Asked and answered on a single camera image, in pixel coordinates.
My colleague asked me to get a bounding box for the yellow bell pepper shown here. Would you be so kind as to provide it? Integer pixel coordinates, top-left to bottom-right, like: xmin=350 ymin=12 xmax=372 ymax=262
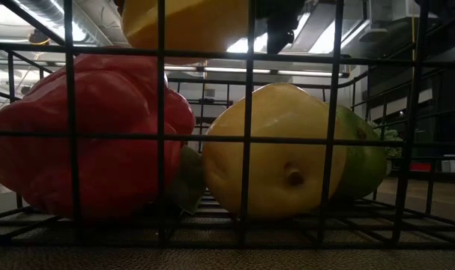
xmin=121 ymin=0 xmax=250 ymax=65

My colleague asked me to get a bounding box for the yellow pear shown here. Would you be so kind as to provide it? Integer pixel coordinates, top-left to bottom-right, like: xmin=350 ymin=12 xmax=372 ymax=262
xmin=202 ymin=82 xmax=349 ymax=221

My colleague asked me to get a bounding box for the red bell pepper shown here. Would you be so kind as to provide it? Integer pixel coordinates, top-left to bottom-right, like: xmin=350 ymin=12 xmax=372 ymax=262
xmin=0 ymin=52 xmax=196 ymax=221

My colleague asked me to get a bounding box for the black wire basket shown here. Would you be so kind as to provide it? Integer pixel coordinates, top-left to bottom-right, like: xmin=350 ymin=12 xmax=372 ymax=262
xmin=0 ymin=0 xmax=455 ymax=251

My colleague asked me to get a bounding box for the hanging yellow cord reel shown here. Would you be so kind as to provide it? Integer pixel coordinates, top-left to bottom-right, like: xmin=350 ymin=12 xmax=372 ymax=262
xmin=27 ymin=28 xmax=51 ymax=47

